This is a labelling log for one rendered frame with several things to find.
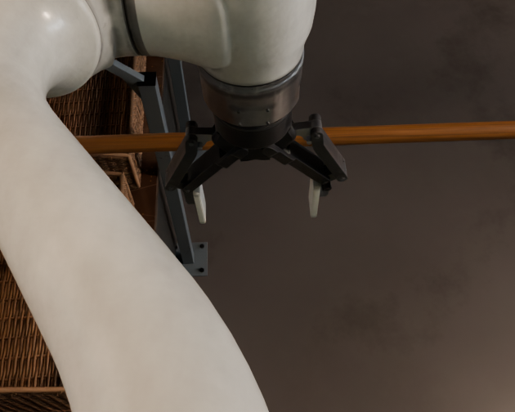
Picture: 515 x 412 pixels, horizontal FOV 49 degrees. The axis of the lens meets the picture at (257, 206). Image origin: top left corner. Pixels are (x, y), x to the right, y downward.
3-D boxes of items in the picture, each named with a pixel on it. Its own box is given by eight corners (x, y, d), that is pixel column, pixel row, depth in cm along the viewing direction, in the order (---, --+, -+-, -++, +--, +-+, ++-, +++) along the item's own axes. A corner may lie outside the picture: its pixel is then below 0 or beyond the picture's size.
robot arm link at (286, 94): (309, 85, 45) (306, 132, 50) (299, 6, 49) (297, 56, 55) (194, 91, 45) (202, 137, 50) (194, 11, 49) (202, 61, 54)
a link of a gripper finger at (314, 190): (311, 165, 65) (318, 165, 65) (308, 197, 71) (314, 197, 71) (314, 187, 64) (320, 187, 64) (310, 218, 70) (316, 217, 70)
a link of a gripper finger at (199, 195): (199, 194, 64) (192, 194, 64) (206, 224, 70) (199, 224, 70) (199, 172, 65) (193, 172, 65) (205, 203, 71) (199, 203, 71)
